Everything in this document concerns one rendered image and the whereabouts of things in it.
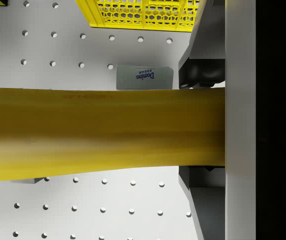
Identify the banana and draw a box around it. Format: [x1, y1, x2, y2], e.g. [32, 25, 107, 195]
[0, 86, 226, 183]

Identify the yellow and white box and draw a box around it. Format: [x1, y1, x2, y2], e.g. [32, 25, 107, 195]
[115, 65, 175, 91]

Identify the yellow basket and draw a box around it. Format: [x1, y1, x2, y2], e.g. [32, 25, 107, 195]
[75, 0, 205, 33]

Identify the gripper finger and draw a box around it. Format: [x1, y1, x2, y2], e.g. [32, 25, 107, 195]
[178, 0, 226, 90]
[178, 164, 226, 240]

